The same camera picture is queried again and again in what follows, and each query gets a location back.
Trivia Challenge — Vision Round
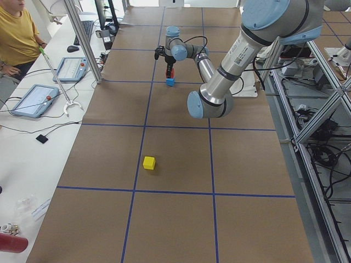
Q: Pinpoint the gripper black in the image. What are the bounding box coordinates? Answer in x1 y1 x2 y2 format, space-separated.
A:
165 55 176 78

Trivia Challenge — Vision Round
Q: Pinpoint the red block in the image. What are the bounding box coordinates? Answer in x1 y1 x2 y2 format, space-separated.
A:
166 69 175 79

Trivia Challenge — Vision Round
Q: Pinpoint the blue block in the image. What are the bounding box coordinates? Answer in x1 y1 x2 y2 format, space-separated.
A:
166 78 175 87

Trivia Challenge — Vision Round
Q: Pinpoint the yellow block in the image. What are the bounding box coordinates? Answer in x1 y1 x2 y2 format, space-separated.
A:
143 156 156 170

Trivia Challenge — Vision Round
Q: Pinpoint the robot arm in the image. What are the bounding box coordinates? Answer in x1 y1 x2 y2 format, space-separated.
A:
155 1 324 118

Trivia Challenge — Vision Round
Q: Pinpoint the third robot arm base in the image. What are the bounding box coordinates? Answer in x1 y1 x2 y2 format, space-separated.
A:
324 38 350 66

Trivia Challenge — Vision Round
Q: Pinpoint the black keyboard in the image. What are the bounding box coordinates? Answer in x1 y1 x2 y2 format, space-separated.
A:
73 20 94 45

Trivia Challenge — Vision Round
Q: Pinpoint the far teach pendant tablet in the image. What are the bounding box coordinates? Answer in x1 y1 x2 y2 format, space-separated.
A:
56 57 88 83

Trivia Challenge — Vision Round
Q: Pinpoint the teach pendant tablet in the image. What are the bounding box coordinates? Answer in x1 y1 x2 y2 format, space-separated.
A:
10 84 59 118
56 57 88 83

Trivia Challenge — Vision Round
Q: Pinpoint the black computer mouse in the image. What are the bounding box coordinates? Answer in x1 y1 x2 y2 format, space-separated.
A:
66 45 79 53

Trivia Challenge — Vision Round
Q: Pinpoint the reacher grabber stick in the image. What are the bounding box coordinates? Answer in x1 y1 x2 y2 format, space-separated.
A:
39 47 83 117

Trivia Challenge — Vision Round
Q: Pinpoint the near teach pendant tablet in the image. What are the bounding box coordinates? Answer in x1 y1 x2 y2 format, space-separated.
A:
10 84 59 118

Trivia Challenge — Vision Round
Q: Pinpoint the small black square pad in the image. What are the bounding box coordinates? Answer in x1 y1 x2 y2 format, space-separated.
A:
36 134 48 144

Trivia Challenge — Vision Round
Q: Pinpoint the person in yellow shirt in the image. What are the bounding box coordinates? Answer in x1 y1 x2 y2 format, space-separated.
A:
1 1 47 81

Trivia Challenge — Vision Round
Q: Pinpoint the red cylinder bottle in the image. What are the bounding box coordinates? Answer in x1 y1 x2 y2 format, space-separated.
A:
1 233 29 253

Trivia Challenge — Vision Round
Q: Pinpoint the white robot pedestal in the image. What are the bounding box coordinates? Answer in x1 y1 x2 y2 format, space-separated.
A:
230 44 273 98

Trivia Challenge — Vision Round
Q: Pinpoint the aluminium frame post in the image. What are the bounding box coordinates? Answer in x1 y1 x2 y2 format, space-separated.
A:
64 0 102 84

